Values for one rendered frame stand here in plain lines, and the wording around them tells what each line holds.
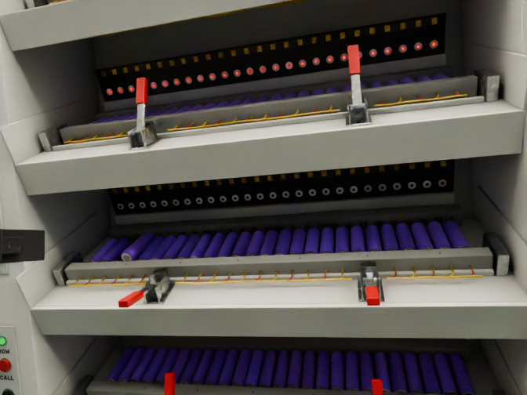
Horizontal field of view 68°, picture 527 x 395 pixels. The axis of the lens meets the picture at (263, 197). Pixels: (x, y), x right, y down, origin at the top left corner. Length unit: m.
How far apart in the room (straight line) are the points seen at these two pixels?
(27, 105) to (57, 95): 0.07
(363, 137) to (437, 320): 0.21
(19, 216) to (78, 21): 0.27
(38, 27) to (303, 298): 0.48
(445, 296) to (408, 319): 0.05
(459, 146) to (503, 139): 0.04
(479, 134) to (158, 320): 0.43
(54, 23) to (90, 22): 0.05
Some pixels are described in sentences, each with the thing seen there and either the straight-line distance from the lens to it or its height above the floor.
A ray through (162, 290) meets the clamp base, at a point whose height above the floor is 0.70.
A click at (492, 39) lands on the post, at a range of 0.56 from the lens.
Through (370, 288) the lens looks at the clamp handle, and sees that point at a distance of 0.43.
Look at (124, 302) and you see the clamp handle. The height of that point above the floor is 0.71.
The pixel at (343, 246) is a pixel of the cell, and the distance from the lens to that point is 0.53.
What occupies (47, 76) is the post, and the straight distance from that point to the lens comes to 0.70.
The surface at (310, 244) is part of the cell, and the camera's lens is 0.53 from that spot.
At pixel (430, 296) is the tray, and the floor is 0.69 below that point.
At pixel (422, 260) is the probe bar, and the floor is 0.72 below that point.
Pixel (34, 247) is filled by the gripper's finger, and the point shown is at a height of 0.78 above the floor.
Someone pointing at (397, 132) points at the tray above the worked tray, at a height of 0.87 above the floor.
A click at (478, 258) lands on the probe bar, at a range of 0.51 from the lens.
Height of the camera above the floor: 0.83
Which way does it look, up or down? 2 degrees down
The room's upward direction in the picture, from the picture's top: 5 degrees counter-clockwise
